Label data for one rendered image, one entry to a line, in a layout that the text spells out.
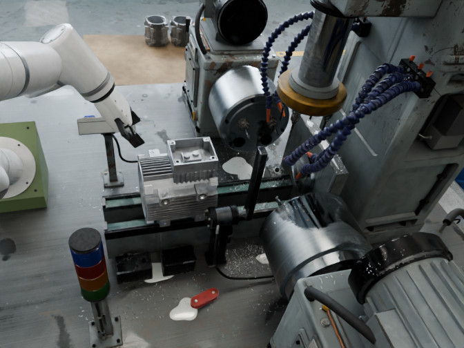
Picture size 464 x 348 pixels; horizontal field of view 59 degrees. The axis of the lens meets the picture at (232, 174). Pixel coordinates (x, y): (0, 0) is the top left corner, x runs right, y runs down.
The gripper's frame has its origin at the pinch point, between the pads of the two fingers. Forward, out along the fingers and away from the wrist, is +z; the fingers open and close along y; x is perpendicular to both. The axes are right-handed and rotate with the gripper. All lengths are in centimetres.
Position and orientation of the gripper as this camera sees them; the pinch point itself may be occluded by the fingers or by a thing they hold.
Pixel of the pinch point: (135, 131)
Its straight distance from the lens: 111.4
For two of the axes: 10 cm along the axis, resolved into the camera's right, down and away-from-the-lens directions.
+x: 8.9, -4.4, -1.1
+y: 2.7, 7.0, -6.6
